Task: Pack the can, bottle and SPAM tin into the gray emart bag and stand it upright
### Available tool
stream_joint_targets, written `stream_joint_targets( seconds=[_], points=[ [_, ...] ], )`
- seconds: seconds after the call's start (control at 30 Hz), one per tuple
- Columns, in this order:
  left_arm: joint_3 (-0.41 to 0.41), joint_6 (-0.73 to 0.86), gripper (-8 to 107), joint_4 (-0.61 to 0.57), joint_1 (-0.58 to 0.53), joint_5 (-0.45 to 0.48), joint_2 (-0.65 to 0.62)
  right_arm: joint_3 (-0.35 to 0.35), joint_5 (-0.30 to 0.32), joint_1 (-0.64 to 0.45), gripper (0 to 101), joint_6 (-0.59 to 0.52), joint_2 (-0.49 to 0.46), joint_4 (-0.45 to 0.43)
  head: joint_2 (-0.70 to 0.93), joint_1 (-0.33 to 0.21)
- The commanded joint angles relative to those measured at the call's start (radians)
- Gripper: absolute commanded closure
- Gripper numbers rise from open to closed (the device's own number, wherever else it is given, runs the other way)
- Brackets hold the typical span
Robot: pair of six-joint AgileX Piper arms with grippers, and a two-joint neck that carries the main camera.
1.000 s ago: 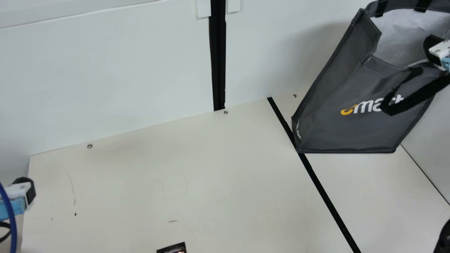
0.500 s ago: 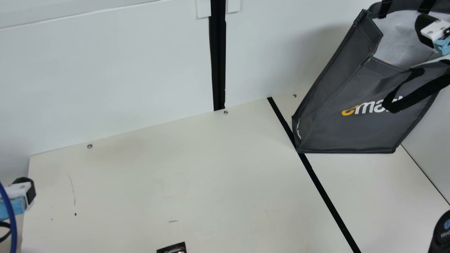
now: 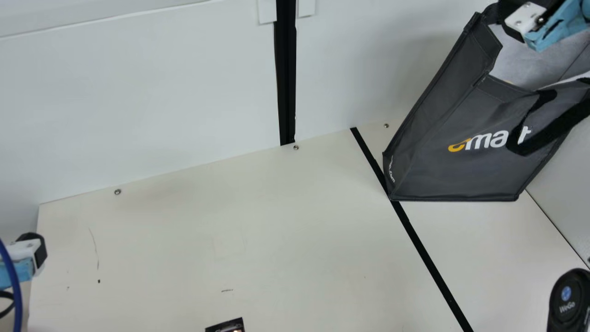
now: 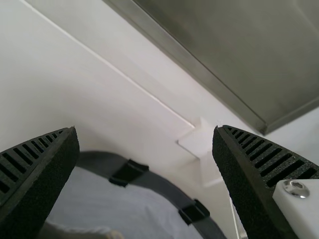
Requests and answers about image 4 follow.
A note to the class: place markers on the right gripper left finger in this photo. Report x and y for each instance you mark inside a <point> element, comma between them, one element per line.
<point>32,179</point>

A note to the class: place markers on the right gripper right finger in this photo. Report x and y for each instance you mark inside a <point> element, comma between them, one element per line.
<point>261,179</point>

